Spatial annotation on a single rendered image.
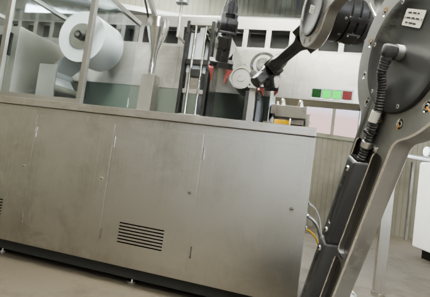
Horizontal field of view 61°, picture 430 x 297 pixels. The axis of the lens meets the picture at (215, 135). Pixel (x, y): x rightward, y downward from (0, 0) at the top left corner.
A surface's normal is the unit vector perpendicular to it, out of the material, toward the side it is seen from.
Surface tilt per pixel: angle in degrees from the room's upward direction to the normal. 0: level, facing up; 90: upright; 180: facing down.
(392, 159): 115
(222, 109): 90
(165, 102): 90
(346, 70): 90
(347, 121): 90
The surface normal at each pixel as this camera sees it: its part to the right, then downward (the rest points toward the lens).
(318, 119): 0.12, -0.04
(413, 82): -0.98, -0.14
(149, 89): -0.25, -0.09
